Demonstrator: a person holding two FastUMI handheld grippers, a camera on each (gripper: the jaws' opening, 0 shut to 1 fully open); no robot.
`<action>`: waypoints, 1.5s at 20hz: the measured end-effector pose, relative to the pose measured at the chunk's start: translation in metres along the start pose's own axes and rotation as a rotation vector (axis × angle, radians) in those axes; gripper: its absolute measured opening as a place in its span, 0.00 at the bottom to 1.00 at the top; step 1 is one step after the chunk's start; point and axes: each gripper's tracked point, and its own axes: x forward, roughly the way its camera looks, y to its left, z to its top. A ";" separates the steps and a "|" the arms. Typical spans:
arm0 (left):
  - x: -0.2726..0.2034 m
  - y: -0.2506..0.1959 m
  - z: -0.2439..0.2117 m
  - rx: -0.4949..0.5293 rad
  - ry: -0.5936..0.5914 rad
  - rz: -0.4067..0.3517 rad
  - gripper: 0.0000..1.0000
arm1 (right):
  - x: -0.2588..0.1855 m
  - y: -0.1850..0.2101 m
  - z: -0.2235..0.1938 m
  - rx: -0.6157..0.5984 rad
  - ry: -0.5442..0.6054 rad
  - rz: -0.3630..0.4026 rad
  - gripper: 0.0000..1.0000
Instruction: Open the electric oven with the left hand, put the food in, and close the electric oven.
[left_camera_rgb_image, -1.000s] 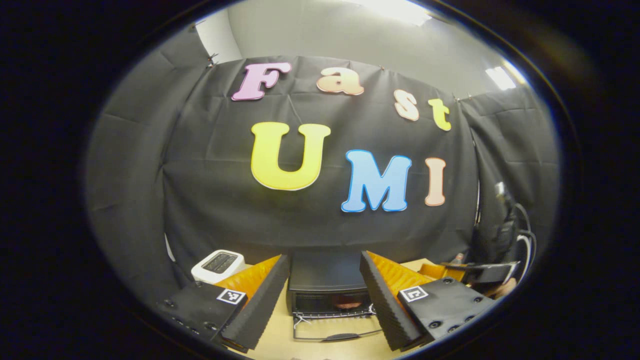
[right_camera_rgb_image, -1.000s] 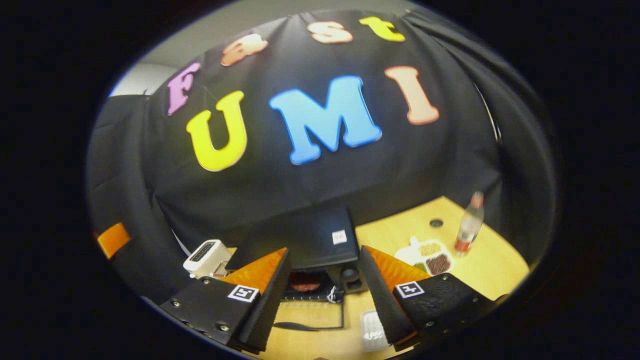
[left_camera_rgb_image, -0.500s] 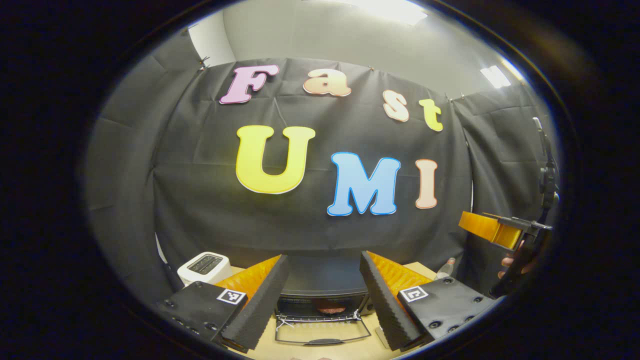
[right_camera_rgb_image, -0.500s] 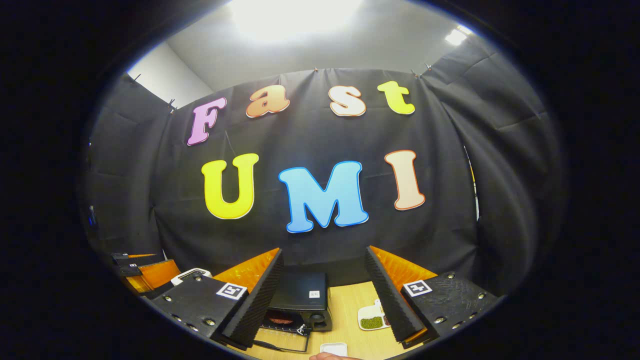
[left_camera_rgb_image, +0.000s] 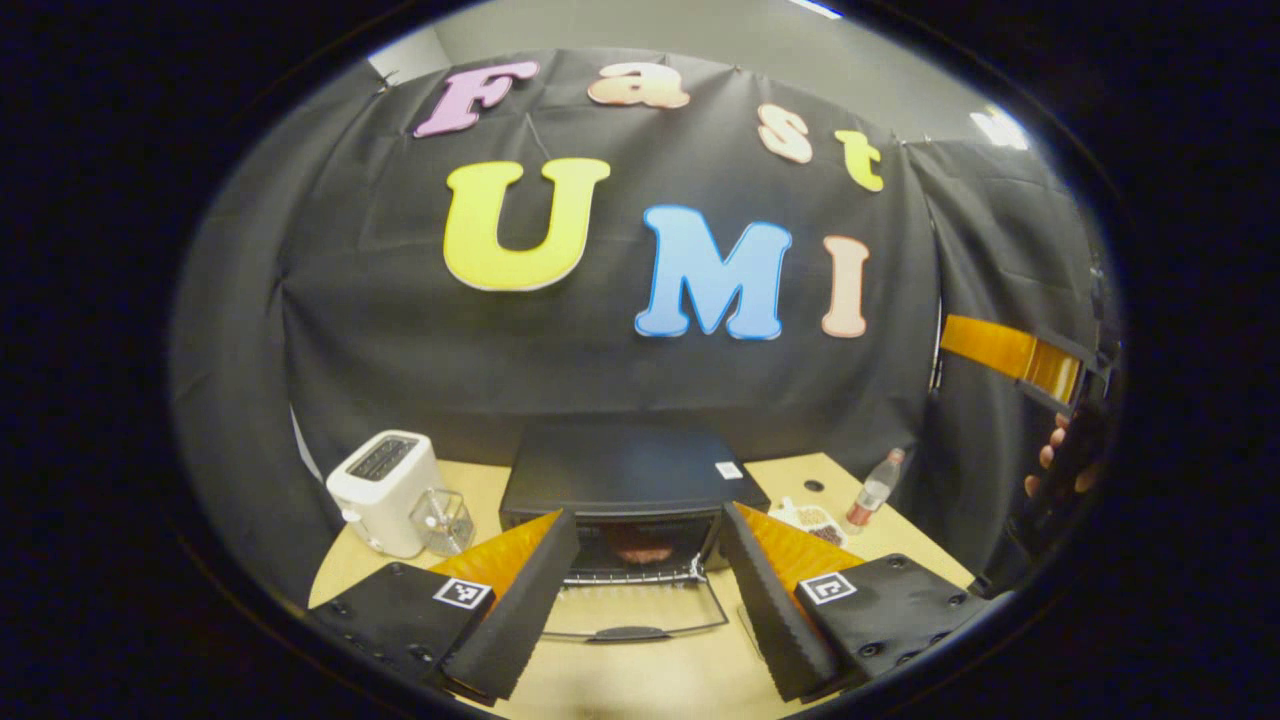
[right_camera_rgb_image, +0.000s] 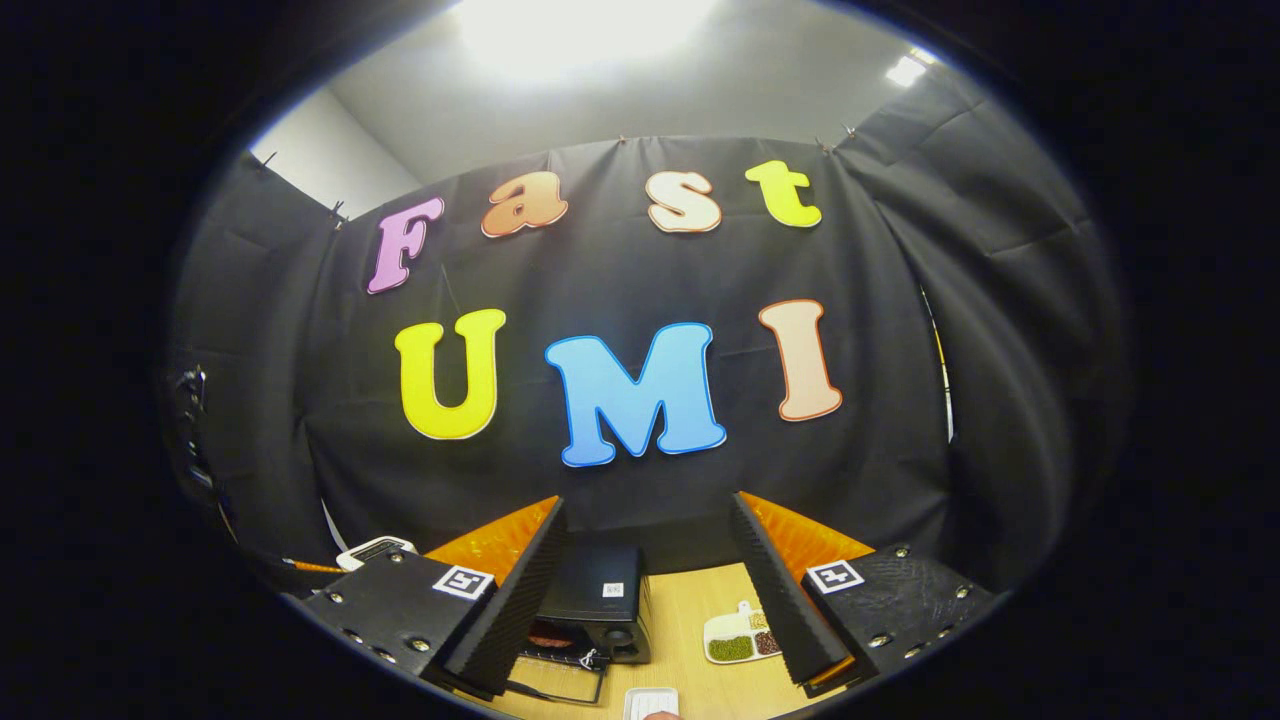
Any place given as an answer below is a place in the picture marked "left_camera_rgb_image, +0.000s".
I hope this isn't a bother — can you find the clear bottle with red label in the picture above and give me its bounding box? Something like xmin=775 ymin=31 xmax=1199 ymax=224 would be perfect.
xmin=845 ymin=447 xmax=907 ymax=530

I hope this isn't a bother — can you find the small ceiling light panel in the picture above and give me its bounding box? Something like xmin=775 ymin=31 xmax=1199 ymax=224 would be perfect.
xmin=968 ymin=104 xmax=1032 ymax=152

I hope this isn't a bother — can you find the white divided bean tray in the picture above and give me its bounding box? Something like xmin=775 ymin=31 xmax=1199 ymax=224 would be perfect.
xmin=769 ymin=496 xmax=852 ymax=550

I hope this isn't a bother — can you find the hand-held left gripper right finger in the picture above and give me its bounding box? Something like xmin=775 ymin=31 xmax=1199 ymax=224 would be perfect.
xmin=720 ymin=501 xmax=993 ymax=704

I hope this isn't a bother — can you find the black backdrop cloth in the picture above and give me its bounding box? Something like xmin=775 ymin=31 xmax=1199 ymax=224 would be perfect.
xmin=168 ymin=45 xmax=1119 ymax=613

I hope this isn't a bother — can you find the black electric oven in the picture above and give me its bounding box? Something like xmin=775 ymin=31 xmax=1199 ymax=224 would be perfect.
xmin=497 ymin=424 xmax=772 ymax=643

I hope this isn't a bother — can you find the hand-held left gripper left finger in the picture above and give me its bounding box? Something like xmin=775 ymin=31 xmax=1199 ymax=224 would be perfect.
xmin=305 ymin=508 xmax=581 ymax=706

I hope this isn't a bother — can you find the brown meat steak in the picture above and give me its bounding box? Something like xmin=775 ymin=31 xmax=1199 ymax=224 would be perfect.
xmin=608 ymin=534 xmax=675 ymax=564

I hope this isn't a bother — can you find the clear glass container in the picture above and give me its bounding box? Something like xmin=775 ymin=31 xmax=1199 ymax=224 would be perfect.
xmin=411 ymin=487 xmax=476 ymax=558

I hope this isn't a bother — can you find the white toaster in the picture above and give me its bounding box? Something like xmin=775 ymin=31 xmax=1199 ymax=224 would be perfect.
xmin=325 ymin=429 xmax=444 ymax=560

